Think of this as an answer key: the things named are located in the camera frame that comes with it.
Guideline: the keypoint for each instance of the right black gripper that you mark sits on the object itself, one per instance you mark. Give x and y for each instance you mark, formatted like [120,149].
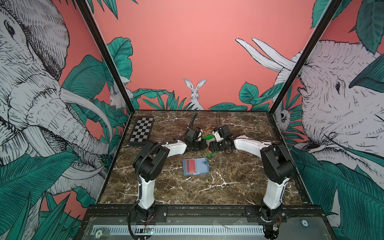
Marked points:
[214,146]

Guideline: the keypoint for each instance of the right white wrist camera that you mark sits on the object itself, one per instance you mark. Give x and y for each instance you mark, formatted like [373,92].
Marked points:
[217,135]

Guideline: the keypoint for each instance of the black front mounting rail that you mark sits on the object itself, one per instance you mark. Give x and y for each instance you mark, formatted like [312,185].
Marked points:
[253,213]

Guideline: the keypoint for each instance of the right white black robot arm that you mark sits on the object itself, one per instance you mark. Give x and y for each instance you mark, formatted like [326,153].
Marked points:
[278,164]

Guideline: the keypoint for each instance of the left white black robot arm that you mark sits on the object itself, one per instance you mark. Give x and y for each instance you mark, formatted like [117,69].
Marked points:
[150,161]

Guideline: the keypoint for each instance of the black white checkerboard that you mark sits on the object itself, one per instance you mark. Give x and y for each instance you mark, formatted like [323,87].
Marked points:
[141,131]

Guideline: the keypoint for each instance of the right black frame post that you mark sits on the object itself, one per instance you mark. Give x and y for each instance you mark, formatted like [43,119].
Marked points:
[323,23]

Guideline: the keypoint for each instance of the left black frame post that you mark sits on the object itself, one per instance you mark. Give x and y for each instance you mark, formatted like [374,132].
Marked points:
[102,46]

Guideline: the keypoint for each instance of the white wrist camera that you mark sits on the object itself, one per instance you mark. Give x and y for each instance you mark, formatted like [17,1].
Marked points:
[217,135]
[200,135]

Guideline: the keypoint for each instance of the green card tray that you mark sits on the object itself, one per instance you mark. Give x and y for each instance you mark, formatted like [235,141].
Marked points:
[209,139]

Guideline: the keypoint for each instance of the white red credit card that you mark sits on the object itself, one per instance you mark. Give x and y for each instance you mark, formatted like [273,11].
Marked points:
[190,167]

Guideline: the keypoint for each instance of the blue card holder wallet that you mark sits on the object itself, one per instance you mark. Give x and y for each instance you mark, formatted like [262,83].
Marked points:
[202,166]

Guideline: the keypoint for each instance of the white slotted cable duct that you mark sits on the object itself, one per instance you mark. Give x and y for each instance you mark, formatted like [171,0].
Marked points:
[178,230]

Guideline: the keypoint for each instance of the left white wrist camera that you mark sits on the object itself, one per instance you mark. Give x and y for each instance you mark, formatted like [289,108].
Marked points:
[200,135]

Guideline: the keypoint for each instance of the black frame post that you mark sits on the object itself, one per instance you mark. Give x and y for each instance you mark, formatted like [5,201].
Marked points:
[102,46]
[323,23]

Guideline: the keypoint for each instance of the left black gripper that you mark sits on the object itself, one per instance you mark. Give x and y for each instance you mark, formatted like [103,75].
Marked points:
[204,144]

